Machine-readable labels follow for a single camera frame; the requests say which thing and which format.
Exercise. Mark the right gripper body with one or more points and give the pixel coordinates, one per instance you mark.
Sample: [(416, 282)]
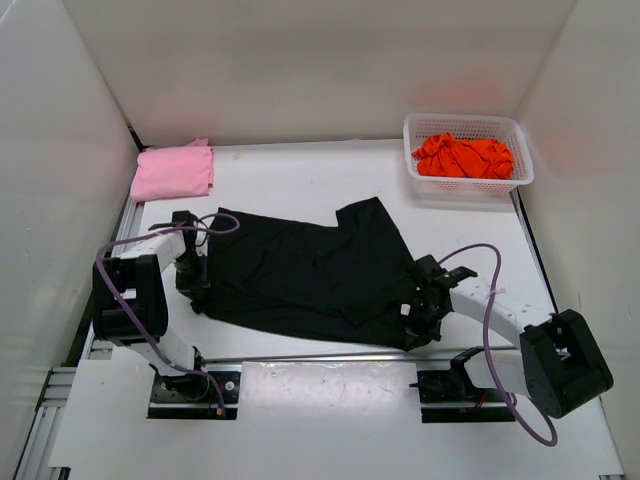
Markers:
[(420, 320)]

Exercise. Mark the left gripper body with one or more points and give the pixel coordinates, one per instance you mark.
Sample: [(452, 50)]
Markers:
[(195, 288)]

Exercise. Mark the black t shirt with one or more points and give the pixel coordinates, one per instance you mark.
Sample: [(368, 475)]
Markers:
[(355, 282)]

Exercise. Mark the pink t shirt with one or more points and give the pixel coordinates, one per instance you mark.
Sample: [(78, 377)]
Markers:
[(174, 172)]

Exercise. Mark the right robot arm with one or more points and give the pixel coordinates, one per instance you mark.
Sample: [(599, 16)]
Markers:
[(553, 358)]

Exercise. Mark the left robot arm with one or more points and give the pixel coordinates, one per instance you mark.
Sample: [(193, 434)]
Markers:
[(129, 301)]

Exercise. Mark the orange garment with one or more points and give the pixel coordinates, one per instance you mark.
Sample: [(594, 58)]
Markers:
[(445, 156)]

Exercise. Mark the white plastic basket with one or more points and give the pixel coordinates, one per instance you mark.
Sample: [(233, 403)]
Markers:
[(418, 127)]

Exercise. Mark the white front cover board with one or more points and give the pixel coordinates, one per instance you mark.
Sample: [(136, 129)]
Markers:
[(295, 421)]

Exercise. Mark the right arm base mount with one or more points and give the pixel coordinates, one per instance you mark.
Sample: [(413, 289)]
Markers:
[(447, 396)]

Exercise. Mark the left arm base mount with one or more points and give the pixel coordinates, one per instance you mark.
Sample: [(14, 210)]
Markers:
[(195, 397)]

